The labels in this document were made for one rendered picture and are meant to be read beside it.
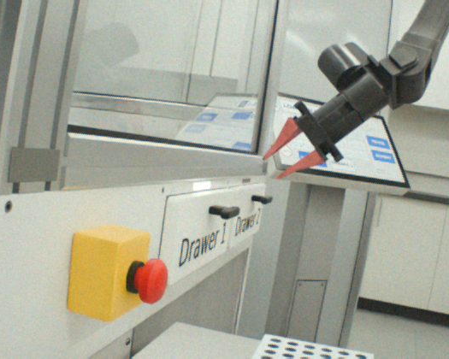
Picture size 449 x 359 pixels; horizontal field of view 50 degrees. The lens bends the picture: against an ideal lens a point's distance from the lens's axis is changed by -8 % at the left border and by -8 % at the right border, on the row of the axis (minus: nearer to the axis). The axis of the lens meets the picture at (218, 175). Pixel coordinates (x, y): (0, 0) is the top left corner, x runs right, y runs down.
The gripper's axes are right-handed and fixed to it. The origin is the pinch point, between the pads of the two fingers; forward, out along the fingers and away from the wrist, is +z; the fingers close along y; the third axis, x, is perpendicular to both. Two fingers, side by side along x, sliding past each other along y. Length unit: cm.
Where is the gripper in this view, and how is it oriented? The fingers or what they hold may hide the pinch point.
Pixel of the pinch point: (274, 165)
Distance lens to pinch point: 77.9
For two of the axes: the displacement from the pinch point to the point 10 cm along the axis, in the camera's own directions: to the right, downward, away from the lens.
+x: -2.8, 0.1, -9.6
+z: -7.8, 5.9, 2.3
